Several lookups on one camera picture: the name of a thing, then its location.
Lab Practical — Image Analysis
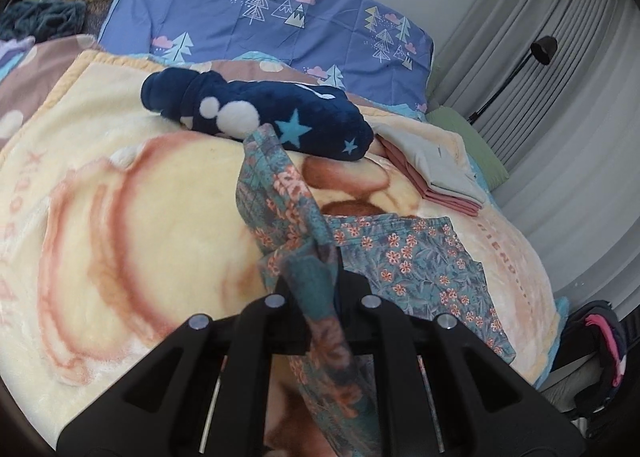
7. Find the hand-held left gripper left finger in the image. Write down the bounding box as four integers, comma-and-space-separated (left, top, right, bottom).
55, 294, 308, 457

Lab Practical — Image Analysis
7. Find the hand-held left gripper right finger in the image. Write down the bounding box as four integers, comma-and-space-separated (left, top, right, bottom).
332, 272, 586, 457

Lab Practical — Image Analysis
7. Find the teal floral shirt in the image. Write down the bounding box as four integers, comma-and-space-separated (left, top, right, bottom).
235, 124, 517, 457

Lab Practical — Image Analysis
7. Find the folded pink cloth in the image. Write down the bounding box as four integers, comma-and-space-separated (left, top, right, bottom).
376, 134, 483, 215

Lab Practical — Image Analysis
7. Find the cream printed blanket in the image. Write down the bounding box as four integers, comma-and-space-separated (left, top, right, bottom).
0, 50, 561, 457

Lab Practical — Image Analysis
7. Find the folded grey cloth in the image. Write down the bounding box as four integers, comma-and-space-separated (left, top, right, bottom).
375, 123, 487, 205

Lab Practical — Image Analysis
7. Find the navy star-print plush garment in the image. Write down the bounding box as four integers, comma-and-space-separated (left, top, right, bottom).
141, 68, 375, 160

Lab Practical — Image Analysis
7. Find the green pillow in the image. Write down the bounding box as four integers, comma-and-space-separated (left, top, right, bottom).
425, 106, 510, 192

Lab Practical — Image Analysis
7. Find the black and pink backpack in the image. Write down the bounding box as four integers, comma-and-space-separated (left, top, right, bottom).
550, 299, 628, 418

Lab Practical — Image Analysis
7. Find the grey pleated curtain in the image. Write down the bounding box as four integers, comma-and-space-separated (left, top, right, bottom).
435, 0, 640, 318

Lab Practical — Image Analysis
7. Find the blue tree-print pillow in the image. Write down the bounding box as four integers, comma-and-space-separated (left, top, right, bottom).
97, 0, 435, 113

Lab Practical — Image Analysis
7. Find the black floor lamp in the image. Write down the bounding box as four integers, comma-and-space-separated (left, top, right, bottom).
469, 36, 558, 125

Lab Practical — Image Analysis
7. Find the pastel patterned bed sheet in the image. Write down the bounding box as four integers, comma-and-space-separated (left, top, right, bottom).
0, 32, 571, 333

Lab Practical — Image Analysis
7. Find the lilac cloth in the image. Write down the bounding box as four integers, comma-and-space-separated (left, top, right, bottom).
0, 37, 36, 63

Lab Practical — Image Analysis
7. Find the teal fuzzy blanket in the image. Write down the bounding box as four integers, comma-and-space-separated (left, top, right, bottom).
0, 0, 86, 40

